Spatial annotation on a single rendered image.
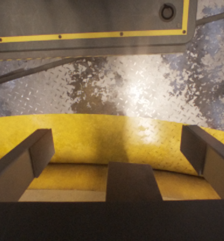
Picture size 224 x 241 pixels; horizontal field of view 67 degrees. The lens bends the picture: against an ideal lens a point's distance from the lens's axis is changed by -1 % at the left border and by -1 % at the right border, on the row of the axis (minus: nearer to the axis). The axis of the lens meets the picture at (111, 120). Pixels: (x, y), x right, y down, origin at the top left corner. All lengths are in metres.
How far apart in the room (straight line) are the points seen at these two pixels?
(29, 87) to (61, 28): 0.46
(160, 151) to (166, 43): 0.59
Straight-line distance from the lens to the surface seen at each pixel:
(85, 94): 0.82
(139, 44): 0.49
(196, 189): 0.96
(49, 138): 0.16
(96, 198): 0.71
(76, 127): 0.88
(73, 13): 0.51
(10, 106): 0.97
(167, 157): 0.96
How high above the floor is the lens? 0.80
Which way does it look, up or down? 72 degrees down
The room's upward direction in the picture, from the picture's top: 176 degrees counter-clockwise
